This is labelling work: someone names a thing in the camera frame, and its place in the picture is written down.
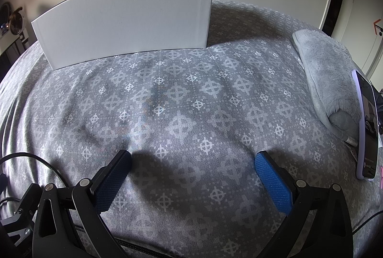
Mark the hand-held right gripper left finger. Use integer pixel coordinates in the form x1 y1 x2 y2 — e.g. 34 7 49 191
31 149 132 258

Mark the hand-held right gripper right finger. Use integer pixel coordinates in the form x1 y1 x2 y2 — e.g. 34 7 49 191
254 151 355 258

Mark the white cardboard box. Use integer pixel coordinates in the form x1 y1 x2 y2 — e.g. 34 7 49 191
31 0 216 71

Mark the grey patterned bed sheet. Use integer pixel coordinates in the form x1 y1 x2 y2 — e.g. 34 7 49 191
0 0 383 258

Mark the smartphone with purple case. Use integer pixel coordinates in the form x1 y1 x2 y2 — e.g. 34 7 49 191
351 69 381 181

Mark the grey fluffy slipper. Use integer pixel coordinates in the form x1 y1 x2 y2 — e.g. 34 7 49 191
292 28 364 146

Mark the black furniture unit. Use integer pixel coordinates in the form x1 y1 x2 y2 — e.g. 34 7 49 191
0 43 29 81

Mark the white cabinet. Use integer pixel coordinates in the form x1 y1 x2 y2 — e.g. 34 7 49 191
0 28 30 52

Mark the round desk fan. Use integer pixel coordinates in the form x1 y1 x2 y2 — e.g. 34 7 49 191
9 7 25 36

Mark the white door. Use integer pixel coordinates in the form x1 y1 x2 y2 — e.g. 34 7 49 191
319 0 383 85

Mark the round dark mirror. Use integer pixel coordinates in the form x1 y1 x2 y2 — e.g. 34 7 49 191
0 2 12 26

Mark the black braided cable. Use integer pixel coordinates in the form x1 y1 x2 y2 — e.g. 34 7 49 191
73 224 168 258

